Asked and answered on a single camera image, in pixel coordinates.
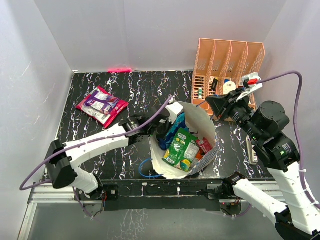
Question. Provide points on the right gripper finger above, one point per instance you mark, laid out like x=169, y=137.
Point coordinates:
x=221, y=101
x=218, y=112

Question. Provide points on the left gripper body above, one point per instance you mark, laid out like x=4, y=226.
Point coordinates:
x=161, y=131

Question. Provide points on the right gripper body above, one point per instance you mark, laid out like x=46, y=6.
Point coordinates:
x=239, y=112

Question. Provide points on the blue snack bag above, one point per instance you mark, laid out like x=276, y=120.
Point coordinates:
x=165, y=140

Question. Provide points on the blue checkered paper bag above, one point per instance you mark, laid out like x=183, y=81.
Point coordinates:
x=200, y=125

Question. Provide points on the orange candy pack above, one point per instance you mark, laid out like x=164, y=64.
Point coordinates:
x=199, y=155

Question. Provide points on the pink snack bag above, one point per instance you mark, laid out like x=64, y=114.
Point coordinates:
x=103, y=119

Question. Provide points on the magenta purple candy pack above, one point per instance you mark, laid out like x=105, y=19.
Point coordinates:
x=102, y=102

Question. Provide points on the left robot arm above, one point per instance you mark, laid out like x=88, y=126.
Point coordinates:
x=64, y=167

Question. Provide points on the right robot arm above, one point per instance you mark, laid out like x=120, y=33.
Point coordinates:
x=297, y=218

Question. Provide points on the black yellow highlighter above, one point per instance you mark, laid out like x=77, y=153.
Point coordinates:
x=214, y=84

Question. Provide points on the white tube with label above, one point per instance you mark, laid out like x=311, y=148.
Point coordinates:
x=228, y=87

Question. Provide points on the glue stick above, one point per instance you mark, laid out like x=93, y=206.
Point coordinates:
x=200, y=92

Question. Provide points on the green candy pack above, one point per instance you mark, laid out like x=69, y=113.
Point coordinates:
x=182, y=151

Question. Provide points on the red snack packet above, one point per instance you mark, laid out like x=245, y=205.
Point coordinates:
x=204, y=145

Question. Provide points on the orange desk organizer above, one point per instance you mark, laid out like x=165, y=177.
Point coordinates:
x=223, y=60

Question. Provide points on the beige stapler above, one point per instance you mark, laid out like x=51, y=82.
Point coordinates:
x=252, y=156

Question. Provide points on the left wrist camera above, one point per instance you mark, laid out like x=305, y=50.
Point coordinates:
x=174, y=109

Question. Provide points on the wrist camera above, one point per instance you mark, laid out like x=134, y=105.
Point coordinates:
x=174, y=109
x=249, y=83

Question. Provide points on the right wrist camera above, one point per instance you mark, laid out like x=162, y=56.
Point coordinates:
x=249, y=83

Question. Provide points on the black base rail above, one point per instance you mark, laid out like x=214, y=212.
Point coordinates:
x=158, y=194

